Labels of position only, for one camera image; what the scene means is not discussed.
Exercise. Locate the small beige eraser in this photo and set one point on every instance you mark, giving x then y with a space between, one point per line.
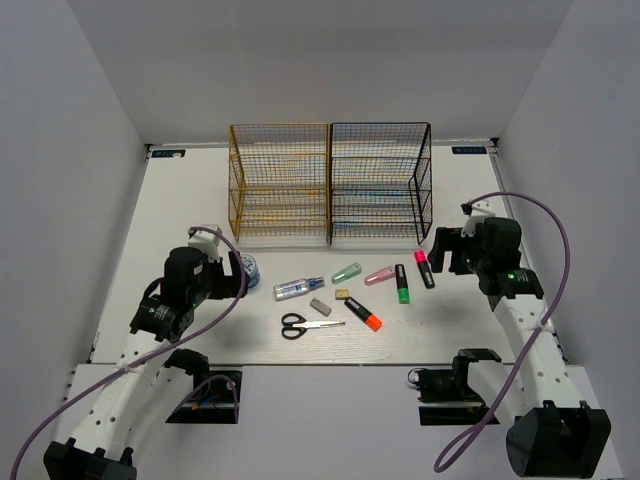
341 294

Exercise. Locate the orange black highlighter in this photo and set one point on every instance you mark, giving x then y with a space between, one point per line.
363 314

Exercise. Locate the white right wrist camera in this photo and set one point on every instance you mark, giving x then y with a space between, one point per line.
476 212

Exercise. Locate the gold wire mesh basket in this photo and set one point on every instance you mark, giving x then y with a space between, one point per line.
278 183

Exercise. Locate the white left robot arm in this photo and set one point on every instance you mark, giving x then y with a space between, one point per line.
154 369

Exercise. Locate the grey white eraser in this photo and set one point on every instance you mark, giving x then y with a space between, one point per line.
320 307

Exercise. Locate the pink black highlighter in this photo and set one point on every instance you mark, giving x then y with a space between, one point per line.
424 269

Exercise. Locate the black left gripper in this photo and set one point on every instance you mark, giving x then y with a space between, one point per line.
229 285

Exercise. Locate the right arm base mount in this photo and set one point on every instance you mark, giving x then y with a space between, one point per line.
443 402

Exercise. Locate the green correction tape dispenser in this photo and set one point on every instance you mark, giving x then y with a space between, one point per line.
346 273

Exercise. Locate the black wire mesh basket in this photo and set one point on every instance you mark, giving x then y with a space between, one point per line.
380 183

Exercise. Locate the round blue white tape tin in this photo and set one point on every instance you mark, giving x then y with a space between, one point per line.
252 270

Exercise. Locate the black handled scissors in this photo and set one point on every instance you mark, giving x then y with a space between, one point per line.
294 326

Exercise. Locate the green black highlighter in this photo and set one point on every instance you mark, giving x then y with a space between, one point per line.
402 284

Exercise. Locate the pink correction tape dispenser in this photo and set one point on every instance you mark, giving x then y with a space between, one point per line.
379 276

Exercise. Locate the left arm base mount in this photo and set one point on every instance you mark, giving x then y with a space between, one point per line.
217 402

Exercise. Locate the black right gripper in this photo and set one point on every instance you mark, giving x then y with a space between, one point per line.
449 239

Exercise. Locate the left blue table label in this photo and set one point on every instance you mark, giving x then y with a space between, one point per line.
168 153

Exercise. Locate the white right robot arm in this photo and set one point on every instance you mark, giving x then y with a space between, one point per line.
552 431

